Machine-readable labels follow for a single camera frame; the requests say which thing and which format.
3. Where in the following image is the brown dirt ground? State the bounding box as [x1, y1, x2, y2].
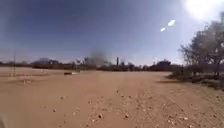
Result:
[0, 66, 224, 128]

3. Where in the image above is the thin pole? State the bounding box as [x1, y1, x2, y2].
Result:
[12, 53, 17, 77]

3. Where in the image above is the distant line of trees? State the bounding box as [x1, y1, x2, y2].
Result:
[0, 57, 183, 72]

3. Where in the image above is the group of trees beside way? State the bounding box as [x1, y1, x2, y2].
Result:
[178, 11, 224, 78]

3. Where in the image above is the dry scrub strip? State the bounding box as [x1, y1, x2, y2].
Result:
[165, 71, 224, 91]

